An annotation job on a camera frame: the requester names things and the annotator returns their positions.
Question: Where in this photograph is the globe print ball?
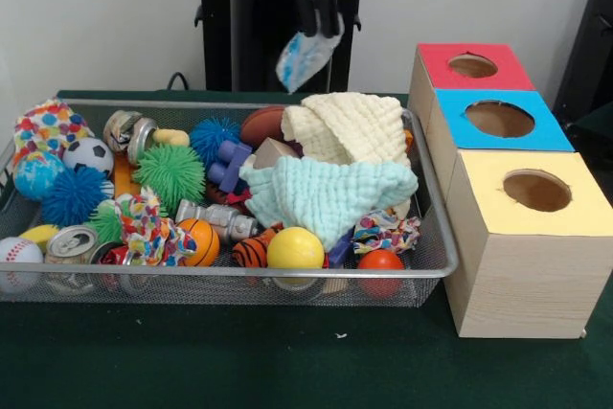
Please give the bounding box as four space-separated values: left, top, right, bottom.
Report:
12 150 67 202

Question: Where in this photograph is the small orange basketball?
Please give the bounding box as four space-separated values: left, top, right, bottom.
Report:
176 217 221 267

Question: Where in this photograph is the smooth yellow ball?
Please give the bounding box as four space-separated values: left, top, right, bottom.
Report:
266 226 326 288

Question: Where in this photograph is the wooden box with three holes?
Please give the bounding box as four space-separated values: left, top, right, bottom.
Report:
407 42 613 339

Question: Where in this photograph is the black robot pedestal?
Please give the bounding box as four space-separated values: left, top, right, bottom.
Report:
184 0 387 93

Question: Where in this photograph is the black and white soccer ball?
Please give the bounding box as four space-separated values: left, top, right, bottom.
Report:
62 137 115 178

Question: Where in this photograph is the cream waffle cloth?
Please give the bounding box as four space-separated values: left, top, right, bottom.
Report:
281 91 412 166

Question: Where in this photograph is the crushed clear plastic bottle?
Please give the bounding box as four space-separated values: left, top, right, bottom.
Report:
275 13 346 94

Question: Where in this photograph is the mint green waffle cloth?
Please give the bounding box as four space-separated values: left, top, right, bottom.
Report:
238 155 420 251

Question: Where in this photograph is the white baseball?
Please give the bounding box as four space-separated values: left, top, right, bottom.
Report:
0 236 44 294

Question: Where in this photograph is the silver drink can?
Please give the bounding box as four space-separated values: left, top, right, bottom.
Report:
44 225 100 265

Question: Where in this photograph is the silver wire mesh bin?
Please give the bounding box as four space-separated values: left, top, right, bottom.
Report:
0 98 460 307

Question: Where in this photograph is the colourful knotted rope toy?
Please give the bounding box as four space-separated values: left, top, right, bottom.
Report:
114 187 198 267
352 209 422 256

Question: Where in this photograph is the red-orange ball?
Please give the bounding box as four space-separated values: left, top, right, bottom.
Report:
356 249 406 296

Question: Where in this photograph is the green spiky toy with eyes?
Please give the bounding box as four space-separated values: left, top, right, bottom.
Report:
83 199 126 245

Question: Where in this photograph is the black cable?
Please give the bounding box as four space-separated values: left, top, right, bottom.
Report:
165 72 201 92

